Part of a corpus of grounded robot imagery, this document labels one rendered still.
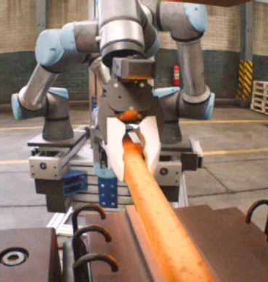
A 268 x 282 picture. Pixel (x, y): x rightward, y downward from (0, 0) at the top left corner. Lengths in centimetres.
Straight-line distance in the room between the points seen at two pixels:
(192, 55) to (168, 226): 82
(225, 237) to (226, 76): 797
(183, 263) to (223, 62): 800
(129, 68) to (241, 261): 25
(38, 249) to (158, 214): 13
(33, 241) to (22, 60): 727
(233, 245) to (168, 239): 8
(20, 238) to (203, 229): 20
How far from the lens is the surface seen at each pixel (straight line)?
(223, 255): 30
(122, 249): 29
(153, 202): 33
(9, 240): 35
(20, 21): 762
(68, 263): 32
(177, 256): 26
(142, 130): 43
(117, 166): 42
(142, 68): 37
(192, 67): 108
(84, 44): 66
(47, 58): 94
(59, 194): 133
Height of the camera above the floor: 117
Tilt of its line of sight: 17 degrees down
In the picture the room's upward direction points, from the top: straight up
